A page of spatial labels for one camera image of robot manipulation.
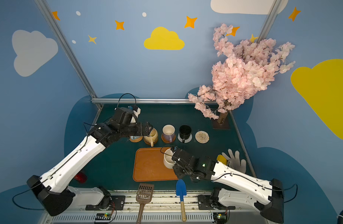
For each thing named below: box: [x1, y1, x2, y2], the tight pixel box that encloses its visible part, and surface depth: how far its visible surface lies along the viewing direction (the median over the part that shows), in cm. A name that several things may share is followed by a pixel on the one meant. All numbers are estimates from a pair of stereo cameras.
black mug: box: [178, 124, 192, 144], surface depth 98 cm
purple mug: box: [162, 124, 176, 143], surface depth 98 cm
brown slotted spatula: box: [135, 182, 155, 224], surface depth 78 cm
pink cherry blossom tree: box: [187, 23, 296, 125], surface depth 71 cm
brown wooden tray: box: [132, 147, 179, 182], surface depth 90 cm
